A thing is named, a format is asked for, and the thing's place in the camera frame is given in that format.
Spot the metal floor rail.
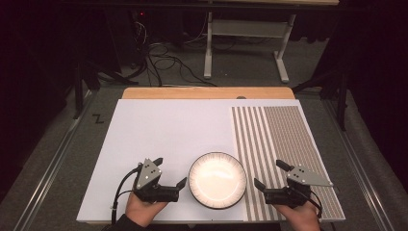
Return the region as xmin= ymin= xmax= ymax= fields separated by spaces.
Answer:
xmin=320 ymin=97 xmax=394 ymax=231
xmin=13 ymin=90 xmax=99 ymax=231

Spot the white plate with dark rim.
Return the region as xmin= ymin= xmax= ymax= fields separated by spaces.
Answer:
xmin=188 ymin=151 xmax=248 ymax=210

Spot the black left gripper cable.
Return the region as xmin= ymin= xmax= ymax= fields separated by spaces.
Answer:
xmin=110 ymin=164 xmax=143 ymax=225

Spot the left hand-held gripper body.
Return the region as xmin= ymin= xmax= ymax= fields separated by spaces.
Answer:
xmin=132 ymin=158 xmax=180 ymax=204

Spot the tangle of black cables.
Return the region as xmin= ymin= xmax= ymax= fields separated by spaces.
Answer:
xmin=128 ymin=18 xmax=219 ymax=89

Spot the striped brown placemat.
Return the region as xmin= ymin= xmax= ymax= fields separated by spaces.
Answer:
xmin=230 ymin=105 xmax=342 ymax=222

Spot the black equipment with red light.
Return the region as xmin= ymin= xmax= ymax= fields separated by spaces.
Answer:
xmin=128 ymin=9 xmax=186 ymax=46

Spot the dark curtain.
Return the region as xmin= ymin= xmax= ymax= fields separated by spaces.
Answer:
xmin=320 ymin=0 xmax=408 ymax=186
xmin=0 ymin=0 xmax=123 ymax=201

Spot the person's right hand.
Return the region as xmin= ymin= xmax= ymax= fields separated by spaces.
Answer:
xmin=273 ymin=200 xmax=321 ymax=231

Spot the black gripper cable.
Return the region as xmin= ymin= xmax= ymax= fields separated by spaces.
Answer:
xmin=299 ymin=187 xmax=323 ymax=222
xmin=110 ymin=164 xmax=143 ymax=225

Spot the black metal stand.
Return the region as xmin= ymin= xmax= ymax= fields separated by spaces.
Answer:
xmin=292 ymin=68 xmax=350 ymax=132

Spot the person's left hand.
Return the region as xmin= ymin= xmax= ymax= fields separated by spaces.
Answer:
xmin=124 ymin=192 xmax=168 ymax=228

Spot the white metal desk frame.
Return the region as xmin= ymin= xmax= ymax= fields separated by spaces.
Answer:
xmin=203 ymin=0 xmax=341 ymax=85

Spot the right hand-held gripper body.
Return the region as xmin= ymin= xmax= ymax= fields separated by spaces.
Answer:
xmin=263 ymin=164 xmax=335 ymax=209

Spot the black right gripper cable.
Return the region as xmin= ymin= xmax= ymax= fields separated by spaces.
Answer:
xmin=299 ymin=187 xmax=323 ymax=222

